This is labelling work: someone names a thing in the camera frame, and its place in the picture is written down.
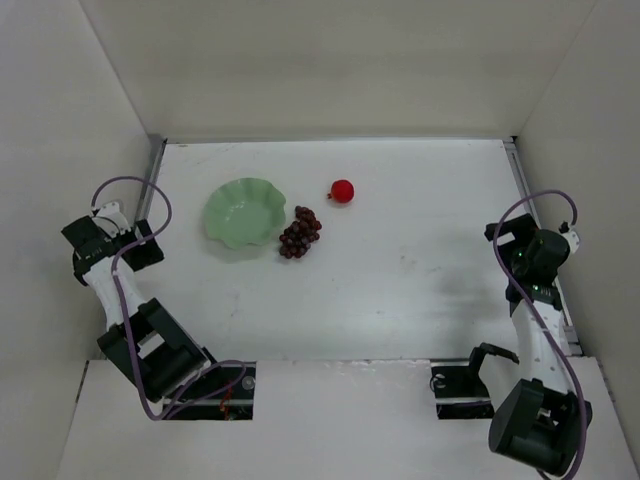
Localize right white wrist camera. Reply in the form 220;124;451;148
559;222;580;255

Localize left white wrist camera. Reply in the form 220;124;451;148
91;200;131;238

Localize red fake pomegranate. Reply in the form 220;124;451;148
327;179;355;204

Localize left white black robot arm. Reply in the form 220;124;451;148
61;216;213;402

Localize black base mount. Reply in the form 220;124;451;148
166;362;257;421
429;360;494;420

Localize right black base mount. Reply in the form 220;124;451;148
429;360;494;420

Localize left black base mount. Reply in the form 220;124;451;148
166;362;257;421

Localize green wavy fruit bowl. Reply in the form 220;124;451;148
203;177;286;250

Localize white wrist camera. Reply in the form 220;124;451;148
91;200;131;238
559;222;580;255

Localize dark red fake grapes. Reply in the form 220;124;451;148
279;206;322;259

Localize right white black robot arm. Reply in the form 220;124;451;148
476;214;593;478

